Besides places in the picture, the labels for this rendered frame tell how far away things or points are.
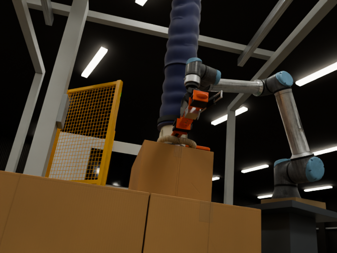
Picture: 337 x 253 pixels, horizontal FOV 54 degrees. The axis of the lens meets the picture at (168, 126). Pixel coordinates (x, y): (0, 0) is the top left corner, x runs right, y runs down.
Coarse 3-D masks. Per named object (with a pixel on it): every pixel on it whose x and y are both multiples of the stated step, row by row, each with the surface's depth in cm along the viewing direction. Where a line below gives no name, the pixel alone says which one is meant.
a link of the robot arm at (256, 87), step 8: (224, 80) 212; (232, 80) 215; (240, 80) 220; (256, 80) 228; (264, 80) 227; (200, 88) 202; (208, 88) 205; (216, 88) 208; (224, 88) 211; (232, 88) 214; (240, 88) 217; (248, 88) 220; (256, 88) 224; (264, 88) 225
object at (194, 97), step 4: (196, 92) 155; (200, 92) 155; (204, 92) 156; (192, 96) 160; (196, 96) 154; (192, 100) 160; (196, 100) 154; (200, 100) 154; (204, 100) 154; (192, 104) 159; (196, 104) 158; (200, 104) 158; (204, 104) 157
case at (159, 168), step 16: (144, 144) 177; (160, 144) 179; (144, 160) 174; (160, 160) 176; (176, 160) 178; (192, 160) 180; (208, 160) 182; (144, 176) 171; (160, 176) 173; (176, 176) 175; (192, 176) 177; (208, 176) 179; (160, 192) 170; (176, 192) 171; (192, 192) 173; (208, 192) 175
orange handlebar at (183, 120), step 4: (200, 96) 153; (204, 96) 153; (196, 108) 166; (200, 108) 165; (184, 116) 175; (180, 120) 182; (184, 120) 179; (188, 120) 178; (192, 120) 178; (180, 124) 185; (188, 124) 184; (180, 136) 201; (196, 148) 218; (200, 148) 218; (204, 148) 219; (208, 148) 220
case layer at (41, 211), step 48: (0, 192) 100; (48, 192) 103; (96, 192) 106; (144, 192) 109; (0, 240) 95; (48, 240) 98; (96, 240) 101; (144, 240) 104; (192, 240) 106; (240, 240) 109
